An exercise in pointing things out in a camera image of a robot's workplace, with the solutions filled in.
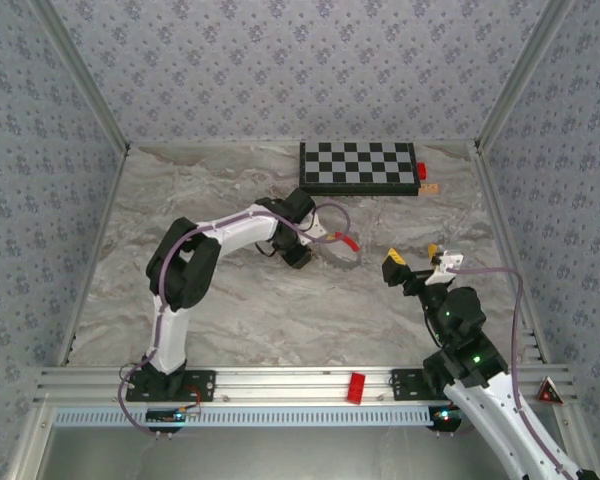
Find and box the grey keyring with red section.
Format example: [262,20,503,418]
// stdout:
[315,230,362,272]

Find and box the black and grey chessboard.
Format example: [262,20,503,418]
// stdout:
[298,141,421,198]

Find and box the red triangle sign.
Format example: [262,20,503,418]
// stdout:
[534,375,565,404]

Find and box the red toy brick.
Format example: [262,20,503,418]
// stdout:
[346,372,367,404]

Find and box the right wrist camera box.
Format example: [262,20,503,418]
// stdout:
[429,249,465,287]

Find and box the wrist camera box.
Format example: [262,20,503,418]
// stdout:
[299,214,328,246]
[429,249,465,287]

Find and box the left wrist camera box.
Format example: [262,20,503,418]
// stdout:
[299,214,328,246]

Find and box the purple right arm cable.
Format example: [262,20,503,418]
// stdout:
[449,266,571,480]

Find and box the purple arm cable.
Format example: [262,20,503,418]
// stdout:
[117,198,352,439]
[449,266,571,480]

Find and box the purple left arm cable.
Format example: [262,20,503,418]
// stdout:
[117,198,352,439]

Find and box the aluminium side rail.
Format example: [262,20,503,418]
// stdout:
[57,147,131,367]
[472,144,551,364]

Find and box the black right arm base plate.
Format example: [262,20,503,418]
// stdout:
[390,368,451,401]

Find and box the aluminium mounting rail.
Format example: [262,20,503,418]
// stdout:
[34,364,579,407]

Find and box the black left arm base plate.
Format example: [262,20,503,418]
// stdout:
[125,369,217,403]

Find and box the light blue slotted cable duct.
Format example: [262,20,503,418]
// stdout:
[53,405,431,427]

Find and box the aluminium corner post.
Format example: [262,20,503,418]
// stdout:
[29,0,131,154]
[473,0,576,154]

